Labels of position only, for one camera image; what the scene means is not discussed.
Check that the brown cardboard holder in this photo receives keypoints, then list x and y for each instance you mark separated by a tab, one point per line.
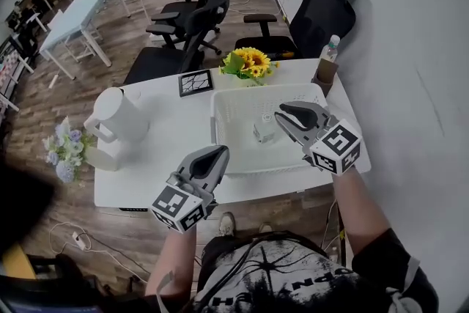
324	75

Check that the person's left shoe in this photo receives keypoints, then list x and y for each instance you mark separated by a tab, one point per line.
227	223

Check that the light blue table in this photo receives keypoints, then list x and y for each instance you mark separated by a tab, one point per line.
73	18

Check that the person's right shoe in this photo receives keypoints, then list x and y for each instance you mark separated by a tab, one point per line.
265	228

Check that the white plastic basket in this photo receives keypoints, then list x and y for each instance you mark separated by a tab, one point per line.
234	110

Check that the checkered cloth table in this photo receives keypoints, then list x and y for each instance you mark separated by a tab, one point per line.
9	73

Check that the blue flowers in white vase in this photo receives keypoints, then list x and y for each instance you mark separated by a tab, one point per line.
67	168

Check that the white table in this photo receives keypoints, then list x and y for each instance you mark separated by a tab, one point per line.
154	176

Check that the black power strip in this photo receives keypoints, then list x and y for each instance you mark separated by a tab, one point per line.
133	209

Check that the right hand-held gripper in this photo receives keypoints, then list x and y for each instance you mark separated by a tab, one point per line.
337	150

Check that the white kettle jug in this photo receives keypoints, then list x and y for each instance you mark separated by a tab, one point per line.
117	113

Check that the yellow chair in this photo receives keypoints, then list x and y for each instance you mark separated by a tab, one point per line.
18	264

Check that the black picture frame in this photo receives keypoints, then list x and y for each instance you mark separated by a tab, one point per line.
196	82

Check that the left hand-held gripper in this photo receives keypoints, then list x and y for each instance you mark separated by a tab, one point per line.
179	207

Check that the black and white printed shirt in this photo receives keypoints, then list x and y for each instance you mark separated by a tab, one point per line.
286	286

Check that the sunflower bouquet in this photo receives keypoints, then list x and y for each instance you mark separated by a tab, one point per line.
249	62

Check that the small white object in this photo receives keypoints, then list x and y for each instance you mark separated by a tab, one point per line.
264	132

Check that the person's right forearm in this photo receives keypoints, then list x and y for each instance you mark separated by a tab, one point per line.
359	212

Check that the person's shoe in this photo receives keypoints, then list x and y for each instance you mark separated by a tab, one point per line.
227	223
265	228

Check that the person's left forearm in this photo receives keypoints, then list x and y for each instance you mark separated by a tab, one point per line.
172	260

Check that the green label plastic bottle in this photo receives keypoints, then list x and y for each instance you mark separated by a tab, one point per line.
329	49

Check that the black high-back office chair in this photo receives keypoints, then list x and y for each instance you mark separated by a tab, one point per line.
322	14

